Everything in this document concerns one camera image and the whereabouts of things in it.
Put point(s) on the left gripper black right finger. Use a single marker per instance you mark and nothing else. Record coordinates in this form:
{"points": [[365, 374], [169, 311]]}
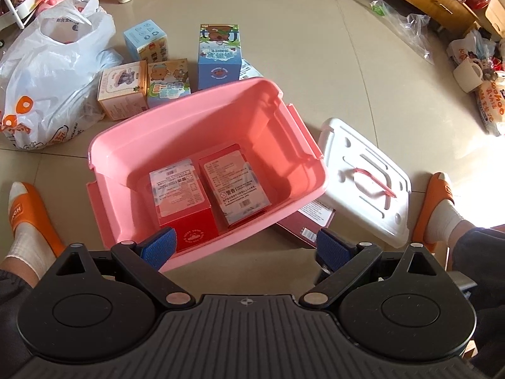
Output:
{"points": [[402, 306]]}

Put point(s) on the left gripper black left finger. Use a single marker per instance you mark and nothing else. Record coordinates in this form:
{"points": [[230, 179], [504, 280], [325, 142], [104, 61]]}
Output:
{"points": [[92, 306]]}

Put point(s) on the white bin lid pink handle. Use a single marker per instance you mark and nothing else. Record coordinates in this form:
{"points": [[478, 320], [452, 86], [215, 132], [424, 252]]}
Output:
{"points": [[363, 184]]}

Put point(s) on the dark maroon box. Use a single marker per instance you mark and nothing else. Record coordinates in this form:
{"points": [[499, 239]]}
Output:
{"points": [[305, 223]]}

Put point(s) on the small pink red carton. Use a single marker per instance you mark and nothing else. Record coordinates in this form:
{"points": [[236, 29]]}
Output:
{"points": [[181, 203]]}

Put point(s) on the red and blue carton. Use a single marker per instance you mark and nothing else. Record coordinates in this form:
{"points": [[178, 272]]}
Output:
{"points": [[234, 184]]}

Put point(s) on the pink plastic storage bin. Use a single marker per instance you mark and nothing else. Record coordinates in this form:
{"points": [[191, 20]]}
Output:
{"points": [[250, 114]]}

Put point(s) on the left white sock foot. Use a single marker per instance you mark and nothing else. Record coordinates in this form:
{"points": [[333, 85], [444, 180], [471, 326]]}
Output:
{"points": [[27, 261]]}

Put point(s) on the white sock foot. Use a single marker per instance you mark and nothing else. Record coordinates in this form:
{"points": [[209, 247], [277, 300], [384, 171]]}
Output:
{"points": [[27, 261], [446, 225]]}

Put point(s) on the right white sock foot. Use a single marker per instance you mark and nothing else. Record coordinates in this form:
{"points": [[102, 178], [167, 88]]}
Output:
{"points": [[446, 225]]}

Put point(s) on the left orange slipper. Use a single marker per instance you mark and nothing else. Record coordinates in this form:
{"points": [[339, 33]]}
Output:
{"points": [[29, 218]]}

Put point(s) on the orange slipper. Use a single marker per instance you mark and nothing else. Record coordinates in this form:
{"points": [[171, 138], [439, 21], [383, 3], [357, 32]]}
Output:
{"points": [[29, 218], [437, 191]]}

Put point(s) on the right orange slipper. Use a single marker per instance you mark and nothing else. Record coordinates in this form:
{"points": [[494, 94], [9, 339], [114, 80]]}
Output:
{"points": [[437, 191]]}

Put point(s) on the beige cartoon box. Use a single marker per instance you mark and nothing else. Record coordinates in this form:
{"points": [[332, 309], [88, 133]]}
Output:
{"points": [[122, 90]]}

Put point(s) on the white orange bag at right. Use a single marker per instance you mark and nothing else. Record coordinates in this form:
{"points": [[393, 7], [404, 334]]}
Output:
{"points": [[490, 98]]}

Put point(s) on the white plastic jug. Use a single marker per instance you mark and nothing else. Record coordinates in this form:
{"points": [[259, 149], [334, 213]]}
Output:
{"points": [[468, 74]]}

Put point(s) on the blue yellow bear box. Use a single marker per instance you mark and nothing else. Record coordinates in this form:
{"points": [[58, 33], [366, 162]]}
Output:
{"points": [[167, 81]]}

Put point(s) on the white orange printed plastic bag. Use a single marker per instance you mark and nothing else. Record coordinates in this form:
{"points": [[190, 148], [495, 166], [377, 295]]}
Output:
{"points": [[50, 74]]}

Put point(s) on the light blue cube box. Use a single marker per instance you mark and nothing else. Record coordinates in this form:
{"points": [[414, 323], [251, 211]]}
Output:
{"points": [[147, 41]]}

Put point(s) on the clear plastic bag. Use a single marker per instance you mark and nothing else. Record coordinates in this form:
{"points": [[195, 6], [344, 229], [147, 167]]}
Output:
{"points": [[411, 29]]}

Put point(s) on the tall blue bear box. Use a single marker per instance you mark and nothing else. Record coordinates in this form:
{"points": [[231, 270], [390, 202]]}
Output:
{"points": [[220, 55]]}

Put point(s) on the flat blue pink box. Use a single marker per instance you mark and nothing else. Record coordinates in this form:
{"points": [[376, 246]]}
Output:
{"points": [[248, 71]]}

